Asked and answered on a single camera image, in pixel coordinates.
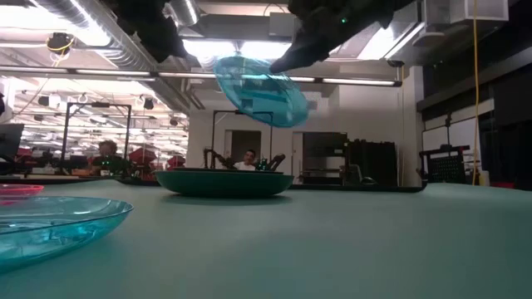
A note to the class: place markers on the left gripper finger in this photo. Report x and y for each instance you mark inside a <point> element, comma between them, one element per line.
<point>170,47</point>

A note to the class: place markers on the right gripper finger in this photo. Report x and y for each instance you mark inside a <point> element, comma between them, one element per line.
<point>303,56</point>

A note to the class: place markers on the transparent blue plate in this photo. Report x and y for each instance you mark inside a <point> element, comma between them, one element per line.
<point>262,93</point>
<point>50,232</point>

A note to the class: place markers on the dark grey plate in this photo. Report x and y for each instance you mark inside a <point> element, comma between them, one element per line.
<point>228,170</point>

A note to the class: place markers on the transparent pink plate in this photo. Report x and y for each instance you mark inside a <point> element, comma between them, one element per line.
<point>18,189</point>

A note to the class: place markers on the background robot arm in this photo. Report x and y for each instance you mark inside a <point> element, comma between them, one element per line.
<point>214,158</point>
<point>274,161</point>

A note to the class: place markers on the bright ceiling light panel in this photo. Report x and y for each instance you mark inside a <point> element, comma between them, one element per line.
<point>208,47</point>

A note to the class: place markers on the dark shelf unit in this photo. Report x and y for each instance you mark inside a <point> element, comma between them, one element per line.
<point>324,153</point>

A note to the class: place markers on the dark door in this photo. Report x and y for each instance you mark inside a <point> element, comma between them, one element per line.
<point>245,141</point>

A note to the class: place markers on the red machine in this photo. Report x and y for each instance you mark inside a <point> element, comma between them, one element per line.
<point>176,162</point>
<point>142,157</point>

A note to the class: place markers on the person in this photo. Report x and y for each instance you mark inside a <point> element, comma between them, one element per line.
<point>108,155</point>
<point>248,160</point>

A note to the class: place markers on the black cabinet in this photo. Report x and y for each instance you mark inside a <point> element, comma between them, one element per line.
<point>374,162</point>

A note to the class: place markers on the large dark green plate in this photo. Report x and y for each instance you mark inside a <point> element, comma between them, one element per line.
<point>224,184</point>

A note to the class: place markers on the dark monitor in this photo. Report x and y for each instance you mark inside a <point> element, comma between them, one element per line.
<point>10,139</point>

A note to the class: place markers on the black pegboard cart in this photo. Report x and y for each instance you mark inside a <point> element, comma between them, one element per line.
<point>446,168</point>

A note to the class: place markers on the green table mat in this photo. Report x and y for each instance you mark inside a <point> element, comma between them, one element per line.
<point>291,241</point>

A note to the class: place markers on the silver air duct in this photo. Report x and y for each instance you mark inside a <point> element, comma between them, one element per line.
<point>124,45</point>

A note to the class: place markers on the long ceiling light rail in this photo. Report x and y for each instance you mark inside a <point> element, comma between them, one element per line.
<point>112,72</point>

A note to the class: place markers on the black ceiling camera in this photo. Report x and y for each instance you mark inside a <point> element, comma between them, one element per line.
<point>59,42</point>

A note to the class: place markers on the black gantry frame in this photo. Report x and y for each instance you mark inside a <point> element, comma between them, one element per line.
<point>213,137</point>
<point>65,137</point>

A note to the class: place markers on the white ceiling duct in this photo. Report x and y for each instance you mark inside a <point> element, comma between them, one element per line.
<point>469,16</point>

